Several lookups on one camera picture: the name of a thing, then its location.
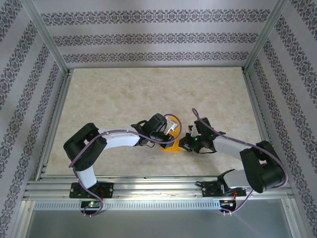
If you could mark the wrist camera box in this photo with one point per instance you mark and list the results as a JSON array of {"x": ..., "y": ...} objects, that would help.
[
  {"x": 193, "y": 130},
  {"x": 171, "y": 125}
]

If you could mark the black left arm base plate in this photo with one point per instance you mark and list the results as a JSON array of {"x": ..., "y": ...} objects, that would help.
[{"x": 107, "y": 189}]

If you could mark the aluminium side rail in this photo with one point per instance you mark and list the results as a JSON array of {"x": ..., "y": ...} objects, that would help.
[
  {"x": 257, "y": 119},
  {"x": 57, "y": 119}
]

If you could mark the long aluminium mounting rail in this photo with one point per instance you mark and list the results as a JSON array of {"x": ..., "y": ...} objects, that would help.
[{"x": 161, "y": 188}]

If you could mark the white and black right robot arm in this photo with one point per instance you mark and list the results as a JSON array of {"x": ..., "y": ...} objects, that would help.
[{"x": 262, "y": 168}]

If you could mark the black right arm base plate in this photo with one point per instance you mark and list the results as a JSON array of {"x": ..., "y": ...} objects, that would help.
[{"x": 210, "y": 191}]

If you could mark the controller board with green light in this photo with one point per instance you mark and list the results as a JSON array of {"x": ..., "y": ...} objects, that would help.
[{"x": 91, "y": 204}]

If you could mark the yellow paper sheet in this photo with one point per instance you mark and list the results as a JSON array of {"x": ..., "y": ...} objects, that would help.
[{"x": 171, "y": 149}]

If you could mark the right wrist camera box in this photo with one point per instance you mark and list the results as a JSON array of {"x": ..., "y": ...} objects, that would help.
[{"x": 193, "y": 130}]

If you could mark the aluminium frame post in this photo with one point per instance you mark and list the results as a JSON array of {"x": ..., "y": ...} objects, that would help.
[
  {"x": 47, "y": 37},
  {"x": 265, "y": 34}
]

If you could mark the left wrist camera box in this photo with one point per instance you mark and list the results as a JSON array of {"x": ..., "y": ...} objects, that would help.
[{"x": 171, "y": 125}]

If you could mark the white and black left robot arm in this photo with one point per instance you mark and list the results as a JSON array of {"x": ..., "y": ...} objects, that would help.
[{"x": 119, "y": 141}]

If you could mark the grey metal panel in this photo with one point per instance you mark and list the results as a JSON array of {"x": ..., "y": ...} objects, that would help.
[{"x": 158, "y": 225}]

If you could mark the small black controller board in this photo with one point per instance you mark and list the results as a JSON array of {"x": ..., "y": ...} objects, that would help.
[{"x": 226, "y": 203}]

